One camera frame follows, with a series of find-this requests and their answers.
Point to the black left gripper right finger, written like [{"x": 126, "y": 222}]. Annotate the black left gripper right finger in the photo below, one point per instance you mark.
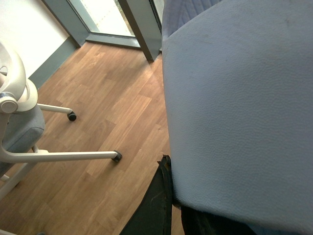
[{"x": 202, "y": 223}]

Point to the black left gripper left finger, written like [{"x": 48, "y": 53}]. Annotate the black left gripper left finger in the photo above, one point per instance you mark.
[{"x": 154, "y": 214}]

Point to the white slide sandal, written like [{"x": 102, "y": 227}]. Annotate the white slide sandal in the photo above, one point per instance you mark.
[{"x": 238, "y": 83}]

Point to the white office chair grey seat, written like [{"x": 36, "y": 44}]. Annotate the white office chair grey seat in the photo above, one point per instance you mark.
[{"x": 22, "y": 124}]

